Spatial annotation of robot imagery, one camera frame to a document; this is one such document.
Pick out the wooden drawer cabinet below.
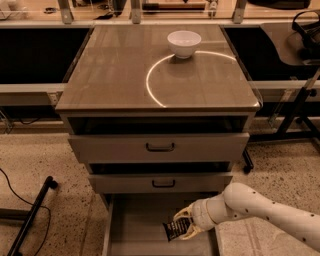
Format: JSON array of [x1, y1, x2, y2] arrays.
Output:
[[55, 23, 262, 256]]

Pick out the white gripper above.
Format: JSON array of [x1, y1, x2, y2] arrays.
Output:
[[173, 199, 216, 240]]

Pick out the black floor cable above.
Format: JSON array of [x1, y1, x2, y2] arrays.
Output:
[[0, 167, 52, 256]]

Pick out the top drawer with handle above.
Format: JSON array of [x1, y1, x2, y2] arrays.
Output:
[[69, 133, 249, 163]]

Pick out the dark rxbar chocolate bar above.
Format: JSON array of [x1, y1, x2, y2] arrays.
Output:
[[163, 218, 193, 241]]

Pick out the middle drawer with handle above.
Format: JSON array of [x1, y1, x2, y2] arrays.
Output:
[[88, 173, 232, 194]]

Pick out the drawer with handle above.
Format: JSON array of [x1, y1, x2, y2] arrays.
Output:
[[69, 133, 249, 163], [88, 173, 232, 194]]

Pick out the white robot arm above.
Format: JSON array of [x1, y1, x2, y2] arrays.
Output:
[[169, 183, 320, 251]]

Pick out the open bottom drawer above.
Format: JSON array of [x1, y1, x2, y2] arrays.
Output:
[[102, 193, 220, 256]]

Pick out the black metal stand leg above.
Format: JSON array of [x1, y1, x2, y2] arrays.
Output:
[[0, 176, 58, 256]]

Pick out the white ceramic bowl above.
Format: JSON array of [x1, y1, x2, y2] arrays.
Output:
[[167, 30, 202, 59]]

